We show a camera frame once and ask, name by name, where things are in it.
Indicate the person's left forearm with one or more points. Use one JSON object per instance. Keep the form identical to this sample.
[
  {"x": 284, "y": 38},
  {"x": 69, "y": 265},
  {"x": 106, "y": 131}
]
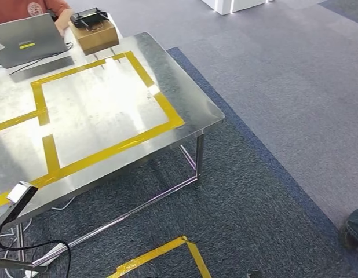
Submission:
[{"x": 63, "y": 21}]

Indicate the steel workbench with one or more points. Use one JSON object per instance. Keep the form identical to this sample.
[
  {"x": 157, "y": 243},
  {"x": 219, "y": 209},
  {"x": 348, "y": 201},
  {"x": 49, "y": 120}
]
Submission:
[{"x": 181, "y": 96}]

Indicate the yellow workbench tape marking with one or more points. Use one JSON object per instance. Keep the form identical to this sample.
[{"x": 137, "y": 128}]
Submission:
[{"x": 109, "y": 151}]

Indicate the yellow floor tape marking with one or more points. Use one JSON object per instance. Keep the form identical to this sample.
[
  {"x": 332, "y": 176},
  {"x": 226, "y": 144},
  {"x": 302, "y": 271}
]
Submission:
[{"x": 156, "y": 253}]

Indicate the white lit pillar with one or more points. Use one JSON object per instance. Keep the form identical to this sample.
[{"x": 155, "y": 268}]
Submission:
[{"x": 225, "y": 5}]

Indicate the brown cardboard box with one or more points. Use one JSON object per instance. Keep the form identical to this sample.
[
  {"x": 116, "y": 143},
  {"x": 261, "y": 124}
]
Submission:
[{"x": 94, "y": 38}]

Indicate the black remote controller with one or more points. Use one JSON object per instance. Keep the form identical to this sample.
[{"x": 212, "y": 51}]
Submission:
[{"x": 89, "y": 17}]

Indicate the grey laptop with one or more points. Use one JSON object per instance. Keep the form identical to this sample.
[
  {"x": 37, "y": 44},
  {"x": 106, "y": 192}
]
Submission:
[{"x": 28, "y": 38}]

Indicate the person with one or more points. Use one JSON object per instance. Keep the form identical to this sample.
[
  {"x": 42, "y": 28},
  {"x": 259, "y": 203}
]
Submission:
[
  {"x": 11, "y": 9},
  {"x": 355, "y": 226}
]

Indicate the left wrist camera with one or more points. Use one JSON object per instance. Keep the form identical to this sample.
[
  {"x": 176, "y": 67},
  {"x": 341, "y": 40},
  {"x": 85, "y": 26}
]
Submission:
[{"x": 20, "y": 192}]

